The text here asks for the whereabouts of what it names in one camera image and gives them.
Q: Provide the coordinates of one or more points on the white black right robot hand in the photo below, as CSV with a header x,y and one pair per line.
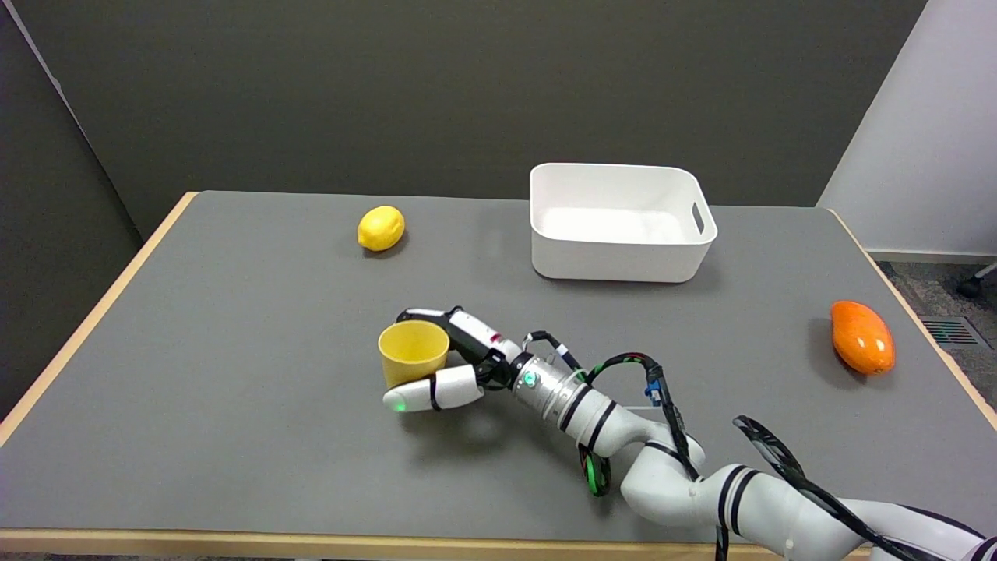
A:
x,y
475,339

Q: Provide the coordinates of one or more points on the yellow plastic cup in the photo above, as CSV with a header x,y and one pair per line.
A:
x,y
413,354

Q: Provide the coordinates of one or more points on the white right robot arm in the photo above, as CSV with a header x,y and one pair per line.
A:
x,y
607,421

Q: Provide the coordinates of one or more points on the yellow lemon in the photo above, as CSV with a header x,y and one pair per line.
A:
x,y
381,228

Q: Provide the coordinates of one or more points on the white plastic storage bin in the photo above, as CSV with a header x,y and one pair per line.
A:
x,y
607,249

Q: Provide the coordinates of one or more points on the orange mango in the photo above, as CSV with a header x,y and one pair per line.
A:
x,y
861,339

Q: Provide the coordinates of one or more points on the floor vent grille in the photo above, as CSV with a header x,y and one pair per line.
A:
x,y
950,332

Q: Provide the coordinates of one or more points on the black chair caster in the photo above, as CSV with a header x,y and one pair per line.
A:
x,y
970,287

